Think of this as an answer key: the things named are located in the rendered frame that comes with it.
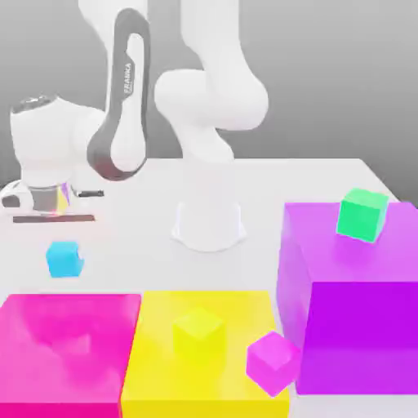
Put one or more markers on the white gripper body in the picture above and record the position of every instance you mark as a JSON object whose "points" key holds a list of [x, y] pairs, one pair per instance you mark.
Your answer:
{"points": [[54, 218]]}

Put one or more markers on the small cyan cube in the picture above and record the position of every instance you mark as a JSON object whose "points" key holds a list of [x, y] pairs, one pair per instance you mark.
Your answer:
{"points": [[63, 261]]}

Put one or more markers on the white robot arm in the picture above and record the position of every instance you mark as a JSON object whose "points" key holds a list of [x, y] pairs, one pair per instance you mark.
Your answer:
{"points": [[209, 107]]}

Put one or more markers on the small yellow cube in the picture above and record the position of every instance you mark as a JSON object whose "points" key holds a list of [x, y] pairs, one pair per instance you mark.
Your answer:
{"points": [[197, 336]]}

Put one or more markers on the small magenta cube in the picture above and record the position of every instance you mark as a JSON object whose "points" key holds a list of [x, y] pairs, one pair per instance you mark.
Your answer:
{"points": [[272, 362]]}

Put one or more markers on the small green cube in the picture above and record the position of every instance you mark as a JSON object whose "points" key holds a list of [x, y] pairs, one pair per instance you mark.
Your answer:
{"points": [[359, 215]]}

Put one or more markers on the large pink box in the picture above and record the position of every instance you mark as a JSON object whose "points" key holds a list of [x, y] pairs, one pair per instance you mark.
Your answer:
{"points": [[62, 352]]}

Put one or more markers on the large yellow box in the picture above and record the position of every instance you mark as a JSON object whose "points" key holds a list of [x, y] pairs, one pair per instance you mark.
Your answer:
{"points": [[156, 375]]}

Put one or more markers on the large purple box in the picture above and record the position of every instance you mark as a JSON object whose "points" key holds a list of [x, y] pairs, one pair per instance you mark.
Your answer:
{"points": [[352, 333]]}

